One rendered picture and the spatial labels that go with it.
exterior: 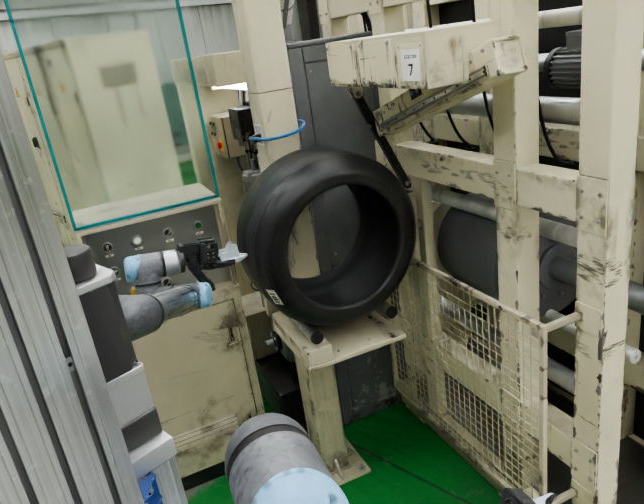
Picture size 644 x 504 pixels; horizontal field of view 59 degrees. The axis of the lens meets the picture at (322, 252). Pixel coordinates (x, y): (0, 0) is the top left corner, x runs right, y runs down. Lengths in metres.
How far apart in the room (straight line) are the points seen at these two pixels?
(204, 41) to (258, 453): 12.09
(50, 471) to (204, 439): 1.89
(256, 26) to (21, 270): 1.44
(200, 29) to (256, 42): 10.60
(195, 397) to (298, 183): 1.20
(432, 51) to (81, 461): 1.22
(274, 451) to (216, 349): 1.80
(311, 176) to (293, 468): 1.16
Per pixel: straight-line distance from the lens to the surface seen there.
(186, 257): 1.74
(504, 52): 1.58
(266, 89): 2.01
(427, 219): 2.32
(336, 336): 2.05
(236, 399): 2.62
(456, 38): 1.61
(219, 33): 12.86
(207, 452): 2.72
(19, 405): 0.77
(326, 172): 1.71
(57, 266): 0.74
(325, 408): 2.48
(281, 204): 1.68
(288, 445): 0.71
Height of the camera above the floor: 1.80
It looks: 20 degrees down
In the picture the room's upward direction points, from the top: 8 degrees counter-clockwise
